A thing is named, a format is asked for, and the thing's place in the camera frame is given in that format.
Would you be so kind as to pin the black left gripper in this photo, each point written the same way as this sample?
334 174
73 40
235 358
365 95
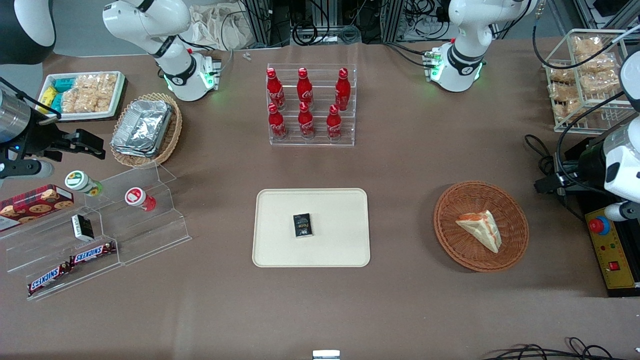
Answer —
589 163

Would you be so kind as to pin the teal snack pack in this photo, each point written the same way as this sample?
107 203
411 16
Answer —
64 84

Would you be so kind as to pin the yellow snack pack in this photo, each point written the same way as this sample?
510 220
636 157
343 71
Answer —
48 96

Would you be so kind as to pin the round brown wicker basket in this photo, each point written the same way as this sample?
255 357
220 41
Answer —
450 235

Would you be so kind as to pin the clear acrylic bottle rack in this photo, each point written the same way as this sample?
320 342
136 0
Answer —
312 140

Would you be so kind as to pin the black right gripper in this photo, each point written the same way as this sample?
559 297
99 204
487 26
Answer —
36 138

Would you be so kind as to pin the red cola bottle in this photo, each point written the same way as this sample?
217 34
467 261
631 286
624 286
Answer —
334 124
276 122
342 90
305 121
274 90
304 89

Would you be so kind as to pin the black tissue pack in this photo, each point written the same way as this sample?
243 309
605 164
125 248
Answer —
303 225

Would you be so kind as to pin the clear acrylic step display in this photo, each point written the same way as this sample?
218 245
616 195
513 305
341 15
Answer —
150 235

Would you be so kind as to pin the white rectangular snack tray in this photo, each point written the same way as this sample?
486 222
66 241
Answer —
117 97

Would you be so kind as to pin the snickers chocolate bar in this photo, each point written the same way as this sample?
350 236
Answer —
49 279
92 253

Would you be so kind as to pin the small grey metal piece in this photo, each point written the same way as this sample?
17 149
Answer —
247 56

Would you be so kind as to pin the red lid drink bottle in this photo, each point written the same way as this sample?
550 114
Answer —
139 198

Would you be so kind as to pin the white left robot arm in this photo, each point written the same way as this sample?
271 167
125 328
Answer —
467 40

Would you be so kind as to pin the red emergency stop button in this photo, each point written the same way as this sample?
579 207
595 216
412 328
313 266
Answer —
599 225

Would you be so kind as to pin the oval tan wicker basket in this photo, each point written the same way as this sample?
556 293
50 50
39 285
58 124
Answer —
172 135

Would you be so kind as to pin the green lid drink bottle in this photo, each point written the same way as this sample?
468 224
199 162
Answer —
80 182

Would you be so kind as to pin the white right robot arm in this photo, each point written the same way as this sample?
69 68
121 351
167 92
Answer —
150 25

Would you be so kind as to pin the small black white box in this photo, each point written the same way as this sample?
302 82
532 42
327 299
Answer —
82 227

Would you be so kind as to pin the triangle sandwich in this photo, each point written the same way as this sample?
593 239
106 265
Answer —
481 228

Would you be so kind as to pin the cream plastic tray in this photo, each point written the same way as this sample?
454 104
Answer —
340 240

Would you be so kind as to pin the clear bread snack bag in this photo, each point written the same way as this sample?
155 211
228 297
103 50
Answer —
597 63
564 91
587 45
567 109
562 75
600 82

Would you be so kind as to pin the white cloth bag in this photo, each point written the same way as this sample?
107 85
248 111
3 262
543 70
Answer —
222 27

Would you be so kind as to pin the small white silver device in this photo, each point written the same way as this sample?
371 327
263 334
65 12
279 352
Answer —
326 355

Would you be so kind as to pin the clear rice cracker bag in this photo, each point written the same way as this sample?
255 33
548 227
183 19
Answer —
90 93

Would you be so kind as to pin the silver foil container stack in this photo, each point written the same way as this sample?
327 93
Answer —
142 127

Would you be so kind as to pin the red cookie box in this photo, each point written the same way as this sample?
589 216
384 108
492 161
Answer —
35 205

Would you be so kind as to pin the yellow black control box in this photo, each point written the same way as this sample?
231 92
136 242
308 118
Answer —
612 260

